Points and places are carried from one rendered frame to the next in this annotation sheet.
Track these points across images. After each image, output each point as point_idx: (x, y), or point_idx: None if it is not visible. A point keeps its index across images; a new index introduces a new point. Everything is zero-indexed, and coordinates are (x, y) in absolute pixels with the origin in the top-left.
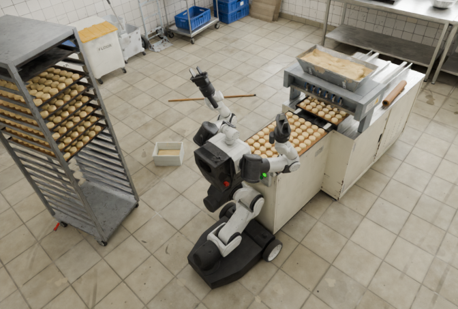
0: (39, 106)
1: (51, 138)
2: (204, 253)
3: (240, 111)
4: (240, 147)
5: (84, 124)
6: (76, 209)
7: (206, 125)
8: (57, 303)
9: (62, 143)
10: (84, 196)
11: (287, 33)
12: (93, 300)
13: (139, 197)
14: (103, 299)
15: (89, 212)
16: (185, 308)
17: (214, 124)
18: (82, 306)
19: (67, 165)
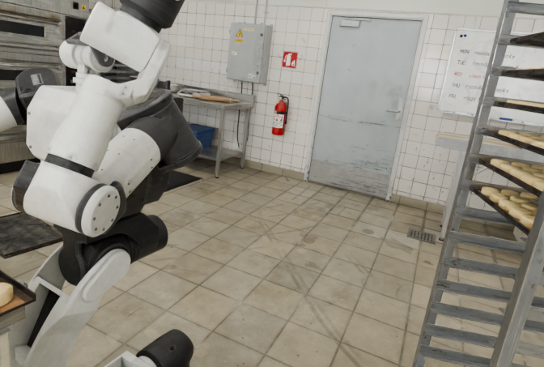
0: (513, 40)
1: (478, 110)
2: (169, 334)
3: None
4: (63, 87)
5: (543, 181)
6: (482, 360)
7: (155, 95)
8: (390, 343)
9: (501, 161)
10: (437, 276)
11: None
12: (346, 352)
13: None
14: (333, 355)
15: (425, 315)
16: (199, 358)
17: (131, 125)
18: (354, 343)
19: (460, 185)
